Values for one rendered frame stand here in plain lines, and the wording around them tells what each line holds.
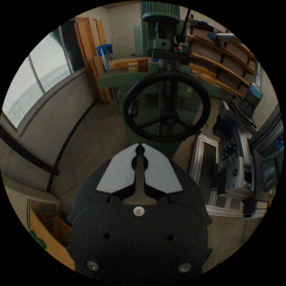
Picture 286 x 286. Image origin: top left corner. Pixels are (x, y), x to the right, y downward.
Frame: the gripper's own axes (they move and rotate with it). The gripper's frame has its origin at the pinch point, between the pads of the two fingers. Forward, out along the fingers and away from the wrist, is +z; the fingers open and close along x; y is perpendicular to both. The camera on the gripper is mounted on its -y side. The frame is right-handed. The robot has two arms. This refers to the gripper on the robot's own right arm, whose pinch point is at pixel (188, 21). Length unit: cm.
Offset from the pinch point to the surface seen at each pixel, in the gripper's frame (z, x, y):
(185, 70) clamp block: 20, 41, 58
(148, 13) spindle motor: 31, 14, 38
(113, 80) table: 47, 48, 49
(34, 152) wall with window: 167, 86, 76
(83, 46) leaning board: 134, 3, -72
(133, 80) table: 38, 50, 49
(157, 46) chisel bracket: 27, 34, 37
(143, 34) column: 34.1, 22.5, 14.0
